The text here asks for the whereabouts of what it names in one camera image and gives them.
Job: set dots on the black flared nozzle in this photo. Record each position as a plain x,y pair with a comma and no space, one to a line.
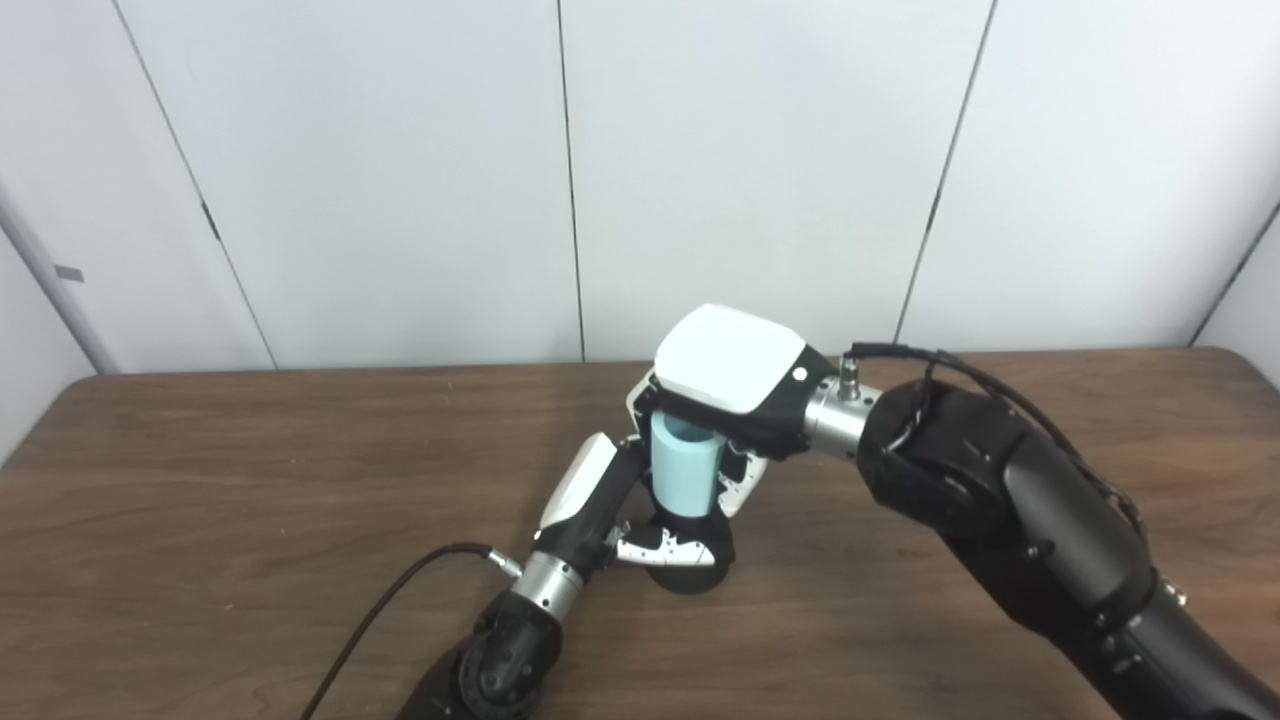
690,580

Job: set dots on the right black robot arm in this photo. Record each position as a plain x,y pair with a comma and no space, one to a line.
1040,520

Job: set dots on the black wall panel hinge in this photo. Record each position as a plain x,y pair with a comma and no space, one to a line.
936,211
210,221

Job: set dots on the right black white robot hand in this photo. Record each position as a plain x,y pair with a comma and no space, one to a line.
730,360

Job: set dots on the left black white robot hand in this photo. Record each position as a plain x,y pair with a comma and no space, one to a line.
590,510

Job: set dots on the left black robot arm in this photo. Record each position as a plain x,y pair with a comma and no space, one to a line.
500,660

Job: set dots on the small grey wall tag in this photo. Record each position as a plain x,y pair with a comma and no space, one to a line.
69,273

